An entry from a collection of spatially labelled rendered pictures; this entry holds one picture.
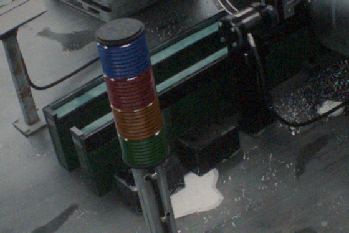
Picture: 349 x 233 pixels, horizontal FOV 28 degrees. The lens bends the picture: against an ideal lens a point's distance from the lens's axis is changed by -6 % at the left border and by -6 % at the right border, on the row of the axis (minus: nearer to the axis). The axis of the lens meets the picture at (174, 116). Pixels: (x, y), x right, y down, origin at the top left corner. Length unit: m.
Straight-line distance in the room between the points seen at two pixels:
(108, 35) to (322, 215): 0.50
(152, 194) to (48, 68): 0.75
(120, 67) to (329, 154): 0.54
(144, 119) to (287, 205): 0.38
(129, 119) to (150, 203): 0.15
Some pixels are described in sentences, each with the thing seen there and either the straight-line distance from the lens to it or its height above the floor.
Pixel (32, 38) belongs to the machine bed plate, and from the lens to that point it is 1.86.
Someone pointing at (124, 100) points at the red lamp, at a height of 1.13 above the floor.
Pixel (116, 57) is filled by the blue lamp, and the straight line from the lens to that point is 0.86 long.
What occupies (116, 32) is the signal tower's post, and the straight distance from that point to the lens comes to 0.87.
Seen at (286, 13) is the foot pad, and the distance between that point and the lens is 1.40.
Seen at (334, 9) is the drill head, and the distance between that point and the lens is 1.20.
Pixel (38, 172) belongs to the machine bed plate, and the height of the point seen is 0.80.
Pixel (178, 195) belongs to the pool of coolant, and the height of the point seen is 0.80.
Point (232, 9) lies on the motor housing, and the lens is 1.47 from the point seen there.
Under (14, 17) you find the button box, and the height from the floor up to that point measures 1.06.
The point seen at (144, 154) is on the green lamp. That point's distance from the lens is 0.94.
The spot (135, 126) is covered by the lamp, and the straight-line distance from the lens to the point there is 0.92.
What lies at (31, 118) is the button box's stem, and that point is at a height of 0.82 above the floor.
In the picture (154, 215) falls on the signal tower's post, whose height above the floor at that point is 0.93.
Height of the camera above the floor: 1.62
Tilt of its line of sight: 35 degrees down
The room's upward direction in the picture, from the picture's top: 11 degrees counter-clockwise
